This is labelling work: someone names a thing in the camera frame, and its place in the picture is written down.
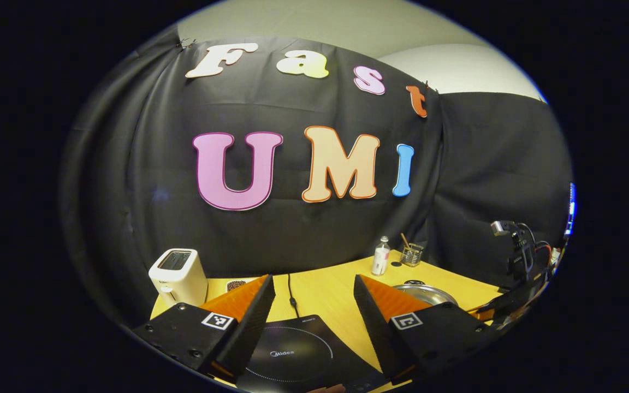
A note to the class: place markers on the white toaster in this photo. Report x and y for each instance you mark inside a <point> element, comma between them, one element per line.
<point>178,278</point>

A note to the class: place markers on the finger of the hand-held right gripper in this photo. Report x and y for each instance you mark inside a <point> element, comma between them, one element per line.
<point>516,295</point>

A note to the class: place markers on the black camera stand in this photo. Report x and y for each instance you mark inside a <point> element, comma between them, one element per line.
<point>519,251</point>

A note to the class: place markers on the black induction cooktop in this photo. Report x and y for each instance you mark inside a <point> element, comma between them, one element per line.
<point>303,355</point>

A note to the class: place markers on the clear labelled bottle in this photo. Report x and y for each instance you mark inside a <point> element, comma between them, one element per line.
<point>380,259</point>

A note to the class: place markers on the white divided bean dish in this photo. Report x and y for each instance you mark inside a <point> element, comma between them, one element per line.
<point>236,285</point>

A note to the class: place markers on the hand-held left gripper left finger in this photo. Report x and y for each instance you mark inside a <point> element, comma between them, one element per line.
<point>251,327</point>

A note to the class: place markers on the stainless steel pot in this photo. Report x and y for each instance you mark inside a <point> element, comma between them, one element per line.
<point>429,295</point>

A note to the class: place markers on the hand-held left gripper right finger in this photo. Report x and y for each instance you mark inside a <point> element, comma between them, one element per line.
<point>377,327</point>

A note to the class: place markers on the wooden stick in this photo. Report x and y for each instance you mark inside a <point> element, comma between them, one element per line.
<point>404,241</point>

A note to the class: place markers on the black backdrop cloth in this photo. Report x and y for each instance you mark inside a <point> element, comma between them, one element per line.
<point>145,218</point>

